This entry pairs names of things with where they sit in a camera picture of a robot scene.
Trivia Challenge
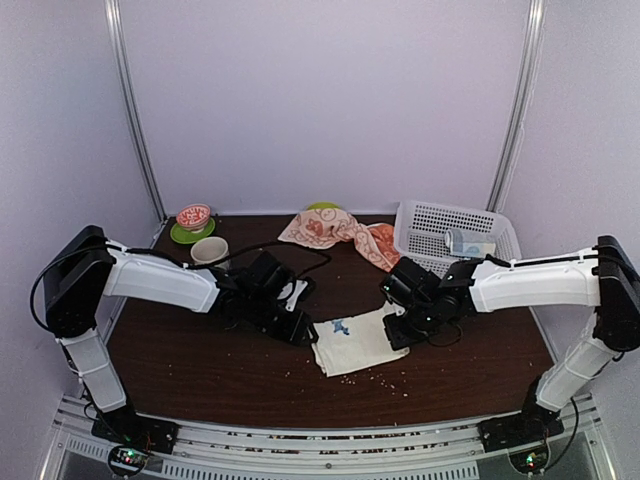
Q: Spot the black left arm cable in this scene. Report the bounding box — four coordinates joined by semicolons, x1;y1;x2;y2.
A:
29;242;334;331

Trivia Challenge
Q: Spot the left aluminium frame post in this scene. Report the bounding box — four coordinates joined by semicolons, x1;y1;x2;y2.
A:
104;0;168;223

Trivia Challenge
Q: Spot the aluminium frame post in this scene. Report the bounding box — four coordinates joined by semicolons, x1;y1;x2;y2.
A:
486;0;546;212
104;0;168;223

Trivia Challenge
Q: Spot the white ceramic mug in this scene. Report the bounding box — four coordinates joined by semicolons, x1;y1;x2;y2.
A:
190;237;231;270

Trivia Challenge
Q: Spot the right aluminium frame post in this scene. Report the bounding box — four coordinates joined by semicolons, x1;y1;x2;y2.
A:
486;0;546;212

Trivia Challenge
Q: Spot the green bowl behind towel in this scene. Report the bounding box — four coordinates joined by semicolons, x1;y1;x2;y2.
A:
306;201;341;211

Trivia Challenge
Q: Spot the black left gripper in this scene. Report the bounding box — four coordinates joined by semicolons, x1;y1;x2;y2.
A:
245;292;319;347

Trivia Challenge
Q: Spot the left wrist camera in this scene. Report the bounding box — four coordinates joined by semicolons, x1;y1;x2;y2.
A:
277;278;316;312

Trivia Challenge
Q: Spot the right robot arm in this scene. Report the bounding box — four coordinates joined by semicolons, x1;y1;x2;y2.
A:
380;235;639;452

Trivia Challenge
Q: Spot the white towel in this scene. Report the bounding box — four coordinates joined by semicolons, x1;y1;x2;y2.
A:
311;303;410;377

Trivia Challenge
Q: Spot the rolled grey blue towel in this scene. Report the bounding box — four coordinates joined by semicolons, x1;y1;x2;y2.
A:
444;228;497;258

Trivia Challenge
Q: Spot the green saucer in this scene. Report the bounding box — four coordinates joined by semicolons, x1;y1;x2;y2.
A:
170;217;216;245

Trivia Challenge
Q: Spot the orange patterned towel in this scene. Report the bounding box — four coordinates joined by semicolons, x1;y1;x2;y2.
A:
278;208;401;272

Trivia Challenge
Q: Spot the white plastic basket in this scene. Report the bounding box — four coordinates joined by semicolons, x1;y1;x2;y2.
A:
394;201;521;276

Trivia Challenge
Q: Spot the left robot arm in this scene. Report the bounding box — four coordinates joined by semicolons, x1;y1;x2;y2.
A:
29;225;317;452

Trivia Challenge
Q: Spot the red patterned bowl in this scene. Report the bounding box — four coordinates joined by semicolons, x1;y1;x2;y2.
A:
176;204;211;233

